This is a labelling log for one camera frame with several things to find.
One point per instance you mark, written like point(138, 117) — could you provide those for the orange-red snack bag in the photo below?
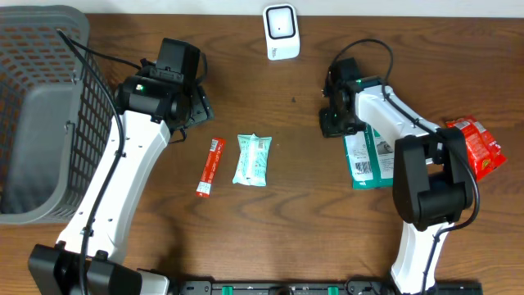
point(484, 153)

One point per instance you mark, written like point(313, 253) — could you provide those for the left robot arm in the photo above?
point(89, 253)

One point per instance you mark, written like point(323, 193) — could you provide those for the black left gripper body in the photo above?
point(197, 108)

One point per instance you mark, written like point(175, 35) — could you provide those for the green 3M wipes package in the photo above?
point(370, 160)

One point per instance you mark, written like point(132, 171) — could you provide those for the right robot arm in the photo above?
point(432, 181)

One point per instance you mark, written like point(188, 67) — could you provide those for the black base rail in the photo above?
point(355, 286)

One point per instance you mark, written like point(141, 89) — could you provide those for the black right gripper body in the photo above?
point(336, 123)

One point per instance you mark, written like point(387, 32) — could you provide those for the white barcode scanner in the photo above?
point(281, 32)

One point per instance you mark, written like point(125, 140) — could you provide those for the mint green wipes pack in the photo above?
point(252, 163)

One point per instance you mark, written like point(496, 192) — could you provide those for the grey plastic mesh basket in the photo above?
point(55, 118)

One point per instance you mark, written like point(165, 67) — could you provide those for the red stick packet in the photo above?
point(212, 162)

